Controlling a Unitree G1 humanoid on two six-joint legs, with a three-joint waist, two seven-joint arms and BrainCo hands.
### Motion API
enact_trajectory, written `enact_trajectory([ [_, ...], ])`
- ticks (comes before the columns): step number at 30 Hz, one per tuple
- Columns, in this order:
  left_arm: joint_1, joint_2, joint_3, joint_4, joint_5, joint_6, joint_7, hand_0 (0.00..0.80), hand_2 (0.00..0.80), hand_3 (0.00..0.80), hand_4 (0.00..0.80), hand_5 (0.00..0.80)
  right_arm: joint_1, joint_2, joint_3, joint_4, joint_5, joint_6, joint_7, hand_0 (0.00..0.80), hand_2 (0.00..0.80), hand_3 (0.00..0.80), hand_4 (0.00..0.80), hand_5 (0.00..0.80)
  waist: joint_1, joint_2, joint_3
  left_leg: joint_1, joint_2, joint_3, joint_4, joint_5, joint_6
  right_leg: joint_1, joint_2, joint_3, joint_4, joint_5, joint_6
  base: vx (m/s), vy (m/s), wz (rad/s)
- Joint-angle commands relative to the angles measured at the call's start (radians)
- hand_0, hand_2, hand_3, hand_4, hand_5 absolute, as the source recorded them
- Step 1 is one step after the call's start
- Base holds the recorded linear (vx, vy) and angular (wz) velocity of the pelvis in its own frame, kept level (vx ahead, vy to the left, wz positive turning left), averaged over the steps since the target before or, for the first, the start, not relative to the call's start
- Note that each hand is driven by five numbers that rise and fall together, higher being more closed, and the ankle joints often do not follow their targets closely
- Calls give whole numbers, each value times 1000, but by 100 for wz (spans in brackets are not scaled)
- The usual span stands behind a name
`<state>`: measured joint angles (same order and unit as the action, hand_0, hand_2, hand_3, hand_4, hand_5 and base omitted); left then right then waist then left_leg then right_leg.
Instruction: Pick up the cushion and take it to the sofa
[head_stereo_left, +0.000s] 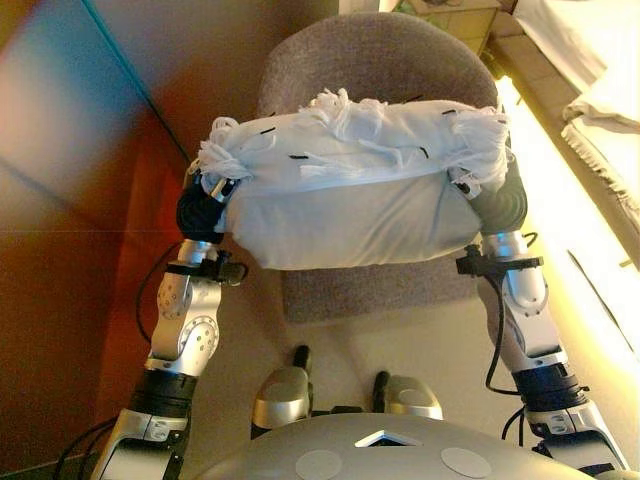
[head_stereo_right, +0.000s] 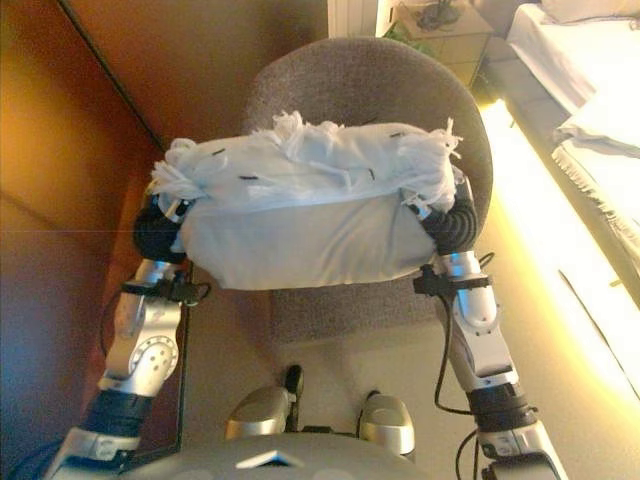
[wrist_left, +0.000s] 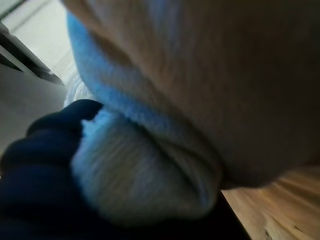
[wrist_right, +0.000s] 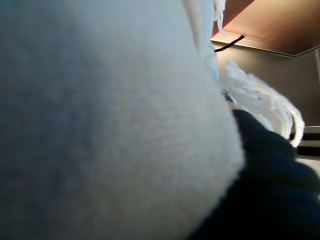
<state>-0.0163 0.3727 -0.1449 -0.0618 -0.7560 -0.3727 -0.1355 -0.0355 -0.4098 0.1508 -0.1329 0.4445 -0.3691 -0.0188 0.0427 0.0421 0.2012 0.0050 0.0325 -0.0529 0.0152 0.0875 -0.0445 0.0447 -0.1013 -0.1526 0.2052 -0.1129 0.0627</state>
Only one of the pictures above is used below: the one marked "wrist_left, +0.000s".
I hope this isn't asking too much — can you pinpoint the dark furniture frame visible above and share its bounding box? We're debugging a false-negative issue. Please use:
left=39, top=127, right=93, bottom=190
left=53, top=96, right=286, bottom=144
left=0, top=19, right=66, bottom=88

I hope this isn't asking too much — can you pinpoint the white fringed cushion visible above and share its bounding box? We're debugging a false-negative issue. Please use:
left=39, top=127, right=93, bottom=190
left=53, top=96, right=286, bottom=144
left=61, top=0, right=320, bottom=226

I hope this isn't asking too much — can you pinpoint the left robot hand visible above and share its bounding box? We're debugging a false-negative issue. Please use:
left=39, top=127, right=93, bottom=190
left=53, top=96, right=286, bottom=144
left=0, top=99, right=241, bottom=240

